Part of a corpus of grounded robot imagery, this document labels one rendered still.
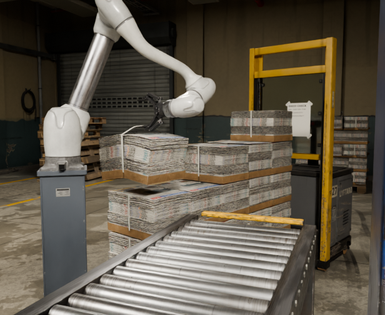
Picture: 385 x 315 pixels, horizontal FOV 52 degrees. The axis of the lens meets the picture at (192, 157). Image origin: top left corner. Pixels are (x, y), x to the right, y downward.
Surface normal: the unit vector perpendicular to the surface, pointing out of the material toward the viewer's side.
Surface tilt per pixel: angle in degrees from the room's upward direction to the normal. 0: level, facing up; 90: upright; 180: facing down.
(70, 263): 90
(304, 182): 90
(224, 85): 90
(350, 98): 90
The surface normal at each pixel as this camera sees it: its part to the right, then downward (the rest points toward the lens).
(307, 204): -0.66, 0.07
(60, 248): 0.26, 0.09
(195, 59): -0.36, 0.08
